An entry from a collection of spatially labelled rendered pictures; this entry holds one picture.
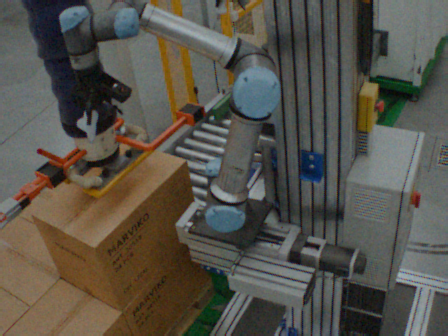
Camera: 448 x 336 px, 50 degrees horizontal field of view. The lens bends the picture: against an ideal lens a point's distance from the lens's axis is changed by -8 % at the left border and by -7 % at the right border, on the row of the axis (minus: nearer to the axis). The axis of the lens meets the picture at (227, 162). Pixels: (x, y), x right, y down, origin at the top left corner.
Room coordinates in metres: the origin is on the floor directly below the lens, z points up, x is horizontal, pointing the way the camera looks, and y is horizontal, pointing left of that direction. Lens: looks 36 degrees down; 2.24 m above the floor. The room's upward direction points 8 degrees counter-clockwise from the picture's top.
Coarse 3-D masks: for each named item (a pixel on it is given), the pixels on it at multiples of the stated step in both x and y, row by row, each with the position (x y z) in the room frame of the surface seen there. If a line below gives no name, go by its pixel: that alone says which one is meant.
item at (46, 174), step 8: (40, 168) 1.53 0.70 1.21; (48, 168) 1.53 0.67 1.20; (56, 168) 1.52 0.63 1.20; (64, 168) 1.52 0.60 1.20; (40, 176) 1.48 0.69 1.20; (48, 176) 1.47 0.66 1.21; (56, 176) 1.48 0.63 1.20; (64, 176) 1.50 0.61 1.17; (48, 184) 1.46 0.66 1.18; (56, 184) 1.47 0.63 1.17
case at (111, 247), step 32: (160, 160) 1.84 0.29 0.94; (64, 192) 1.71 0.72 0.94; (128, 192) 1.65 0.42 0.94; (160, 192) 1.66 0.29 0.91; (192, 192) 1.81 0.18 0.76; (64, 224) 1.50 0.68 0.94; (96, 224) 1.47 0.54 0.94; (128, 224) 1.49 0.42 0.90; (160, 224) 1.62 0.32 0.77; (64, 256) 1.50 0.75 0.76; (96, 256) 1.35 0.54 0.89; (128, 256) 1.45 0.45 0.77; (160, 256) 1.58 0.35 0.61; (96, 288) 1.41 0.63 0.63; (128, 288) 1.41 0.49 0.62
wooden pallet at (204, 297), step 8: (208, 288) 1.79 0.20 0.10; (200, 296) 1.73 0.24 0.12; (208, 296) 1.78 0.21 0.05; (192, 304) 1.67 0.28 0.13; (200, 304) 1.72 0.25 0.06; (184, 312) 1.62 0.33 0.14; (192, 312) 1.70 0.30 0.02; (200, 312) 1.71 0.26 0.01; (184, 320) 1.65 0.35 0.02; (192, 320) 1.65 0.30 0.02; (176, 328) 1.61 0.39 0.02; (184, 328) 1.60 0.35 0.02
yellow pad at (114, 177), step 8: (128, 152) 1.70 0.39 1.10; (136, 152) 1.73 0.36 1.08; (144, 152) 1.73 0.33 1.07; (152, 152) 1.74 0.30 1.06; (136, 160) 1.68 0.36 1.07; (120, 168) 1.63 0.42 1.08; (128, 168) 1.63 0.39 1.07; (104, 176) 1.58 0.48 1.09; (112, 176) 1.59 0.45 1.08; (120, 176) 1.59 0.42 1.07; (104, 184) 1.54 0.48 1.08; (112, 184) 1.55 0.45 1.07; (88, 192) 1.52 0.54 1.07; (96, 192) 1.51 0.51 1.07; (104, 192) 1.51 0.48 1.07
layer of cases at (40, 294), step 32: (32, 224) 1.99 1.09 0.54; (0, 256) 1.77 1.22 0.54; (32, 256) 1.75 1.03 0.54; (0, 288) 1.55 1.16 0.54; (32, 288) 1.53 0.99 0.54; (64, 288) 1.51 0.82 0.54; (160, 288) 1.54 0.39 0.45; (192, 288) 1.70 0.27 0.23; (0, 320) 1.36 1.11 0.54; (32, 320) 1.34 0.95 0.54; (64, 320) 1.33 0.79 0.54; (96, 320) 1.31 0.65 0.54; (128, 320) 1.35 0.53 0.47; (160, 320) 1.49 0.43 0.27
